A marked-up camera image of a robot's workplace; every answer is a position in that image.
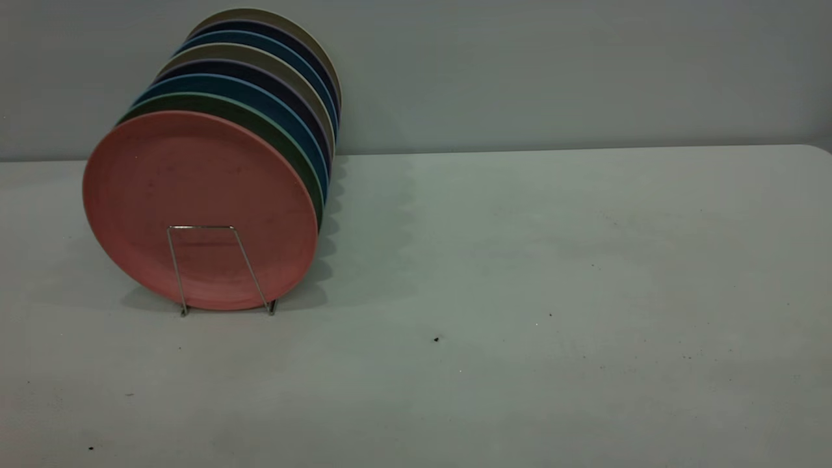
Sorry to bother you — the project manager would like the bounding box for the pink round plate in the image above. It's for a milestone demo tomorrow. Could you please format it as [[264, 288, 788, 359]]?
[[83, 110, 319, 311]]

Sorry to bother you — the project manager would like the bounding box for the beige round plate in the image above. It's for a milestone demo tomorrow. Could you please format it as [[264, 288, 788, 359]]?
[[156, 42, 336, 161], [187, 7, 343, 99]]

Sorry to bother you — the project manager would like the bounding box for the metal wire plate rack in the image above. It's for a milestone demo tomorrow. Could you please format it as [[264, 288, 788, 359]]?
[[166, 225, 279, 317]]

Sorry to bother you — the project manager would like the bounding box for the green round plate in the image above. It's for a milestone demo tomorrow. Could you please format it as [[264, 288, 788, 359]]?
[[117, 92, 324, 229]]

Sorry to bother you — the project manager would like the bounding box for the dark purple round plate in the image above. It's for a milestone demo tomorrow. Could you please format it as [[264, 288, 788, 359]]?
[[188, 18, 341, 112], [152, 58, 333, 177]]

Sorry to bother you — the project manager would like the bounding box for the blue round plate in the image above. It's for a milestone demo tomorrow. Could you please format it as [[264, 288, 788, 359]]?
[[174, 29, 340, 138], [133, 73, 330, 203]]

